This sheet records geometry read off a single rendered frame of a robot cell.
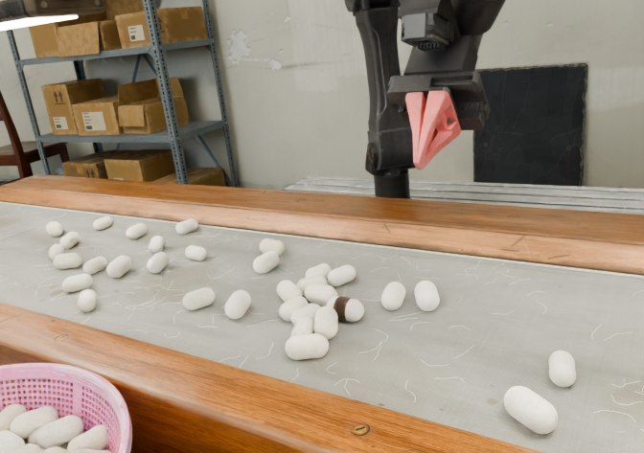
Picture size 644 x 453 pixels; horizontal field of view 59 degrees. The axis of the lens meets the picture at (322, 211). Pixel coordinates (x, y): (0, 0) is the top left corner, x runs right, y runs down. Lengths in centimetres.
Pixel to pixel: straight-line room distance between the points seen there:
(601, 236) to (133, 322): 49
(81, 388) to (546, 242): 47
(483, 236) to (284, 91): 240
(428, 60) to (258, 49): 243
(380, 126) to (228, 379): 60
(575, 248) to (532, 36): 193
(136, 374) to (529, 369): 30
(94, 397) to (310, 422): 18
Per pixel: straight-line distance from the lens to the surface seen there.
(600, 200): 108
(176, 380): 46
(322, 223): 75
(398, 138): 96
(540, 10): 252
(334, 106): 286
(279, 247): 70
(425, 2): 61
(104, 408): 48
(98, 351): 53
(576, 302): 58
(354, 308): 53
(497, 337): 51
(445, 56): 65
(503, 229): 67
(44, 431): 50
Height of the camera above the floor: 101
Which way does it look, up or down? 18 degrees down
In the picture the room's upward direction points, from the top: 7 degrees counter-clockwise
